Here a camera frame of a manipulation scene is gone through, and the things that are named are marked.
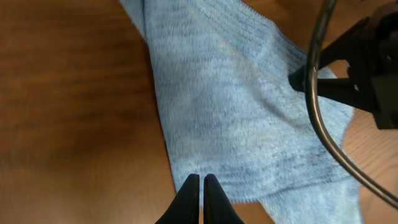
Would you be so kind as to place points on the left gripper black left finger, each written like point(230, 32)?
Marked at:
point(184, 208)

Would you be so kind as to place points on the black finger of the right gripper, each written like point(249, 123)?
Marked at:
point(343, 90)
point(345, 47)

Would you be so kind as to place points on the blue microfibre cloth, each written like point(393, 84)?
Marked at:
point(226, 108)

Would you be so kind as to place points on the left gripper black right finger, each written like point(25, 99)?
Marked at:
point(217, 208)

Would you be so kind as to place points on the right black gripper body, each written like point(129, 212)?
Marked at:
point(375, 69)

